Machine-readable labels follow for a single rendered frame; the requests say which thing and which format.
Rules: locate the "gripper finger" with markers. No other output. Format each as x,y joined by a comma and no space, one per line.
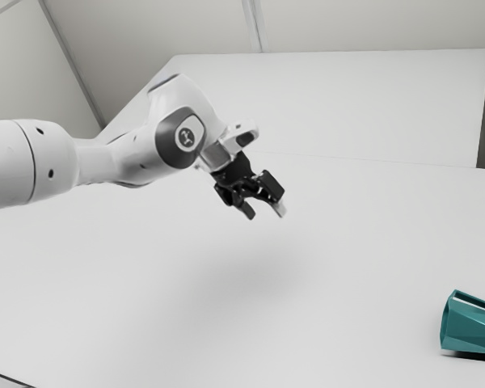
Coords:
272,191
245,206

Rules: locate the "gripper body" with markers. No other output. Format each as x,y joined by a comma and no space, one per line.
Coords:
236,174

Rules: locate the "teal faceted mug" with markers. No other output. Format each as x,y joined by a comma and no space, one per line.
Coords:
469,327

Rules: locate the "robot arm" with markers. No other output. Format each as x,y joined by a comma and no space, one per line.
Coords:
105,155

